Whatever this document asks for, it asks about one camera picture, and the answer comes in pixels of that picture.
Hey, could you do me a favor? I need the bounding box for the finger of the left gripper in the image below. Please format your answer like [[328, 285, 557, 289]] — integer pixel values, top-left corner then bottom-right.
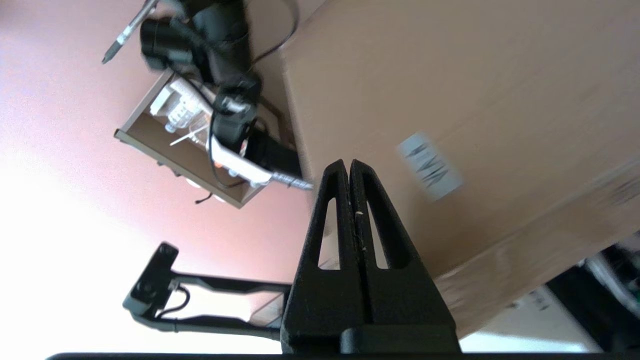
[[246, 131, 315, 192]]

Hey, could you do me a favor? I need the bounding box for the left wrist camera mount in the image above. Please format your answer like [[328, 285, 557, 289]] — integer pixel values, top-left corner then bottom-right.
[[139, 16, 201, 72]]

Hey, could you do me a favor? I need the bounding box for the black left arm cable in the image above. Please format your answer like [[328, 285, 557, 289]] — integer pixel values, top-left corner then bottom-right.
[[250, 0, 301, 66]]

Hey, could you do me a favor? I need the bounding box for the thin grey rod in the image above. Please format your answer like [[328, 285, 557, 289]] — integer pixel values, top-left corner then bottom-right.
[[101, 0, 160, 66]]

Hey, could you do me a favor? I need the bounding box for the brown cardboard shoe box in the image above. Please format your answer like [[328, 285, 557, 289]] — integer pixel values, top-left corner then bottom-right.
[[279, 0, 640, 341]]

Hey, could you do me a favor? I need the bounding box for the clear plastic bottle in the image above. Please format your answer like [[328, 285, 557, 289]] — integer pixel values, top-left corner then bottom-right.
[[164, 96, 203, 135]]

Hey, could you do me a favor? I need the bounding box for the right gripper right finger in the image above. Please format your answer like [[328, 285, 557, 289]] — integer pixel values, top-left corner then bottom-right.
[[350, 160, 462, 354]]

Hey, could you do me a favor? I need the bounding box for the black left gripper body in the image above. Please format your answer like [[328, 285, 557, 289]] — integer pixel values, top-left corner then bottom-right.
[[210, 74, 264, 157]]

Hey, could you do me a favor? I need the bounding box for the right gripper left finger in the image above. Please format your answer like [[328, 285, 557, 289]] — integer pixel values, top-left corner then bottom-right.
[[280, 159, 372, 354]]

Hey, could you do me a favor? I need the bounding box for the small cardboard tray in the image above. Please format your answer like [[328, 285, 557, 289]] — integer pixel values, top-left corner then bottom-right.
[[114, 69, 283, 210]]

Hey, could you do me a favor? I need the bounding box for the white packet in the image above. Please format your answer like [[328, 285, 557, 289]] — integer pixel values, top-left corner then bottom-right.
[[149, 84, 175, 117]]

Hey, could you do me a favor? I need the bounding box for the black camera on mount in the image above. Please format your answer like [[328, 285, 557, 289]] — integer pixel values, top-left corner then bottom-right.
[[122, 242, 295, 342]]

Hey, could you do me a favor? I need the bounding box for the black equipment with cables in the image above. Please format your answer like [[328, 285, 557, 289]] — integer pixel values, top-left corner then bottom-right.
[[544, 242, 640, 354]]

